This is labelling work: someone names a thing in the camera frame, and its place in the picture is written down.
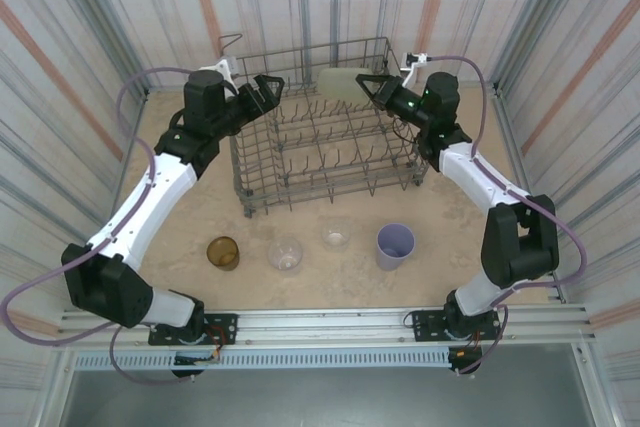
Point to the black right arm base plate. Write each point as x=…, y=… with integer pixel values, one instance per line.
x=425, y=327

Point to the aluminium mounting rail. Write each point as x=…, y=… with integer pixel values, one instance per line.
x=325, y=322

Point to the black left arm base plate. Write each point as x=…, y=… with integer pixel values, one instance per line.
x=222, y=327

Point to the amber plastic cup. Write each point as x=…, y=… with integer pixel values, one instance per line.
x=223, y=254

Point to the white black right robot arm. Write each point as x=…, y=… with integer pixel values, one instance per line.
x=480, y=172

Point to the aluminium side rail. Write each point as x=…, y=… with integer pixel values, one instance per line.
x=496, y=88
x=146, y=92

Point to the small clear cup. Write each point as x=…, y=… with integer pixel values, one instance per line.
x=336, y=239

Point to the frosted pale green cup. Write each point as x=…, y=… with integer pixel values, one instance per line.
x=337, y=82

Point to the purple plastic cup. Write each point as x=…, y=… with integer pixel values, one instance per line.
x=395, y=249

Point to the round clear stemless glass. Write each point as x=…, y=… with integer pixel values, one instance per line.
x=285, y=257

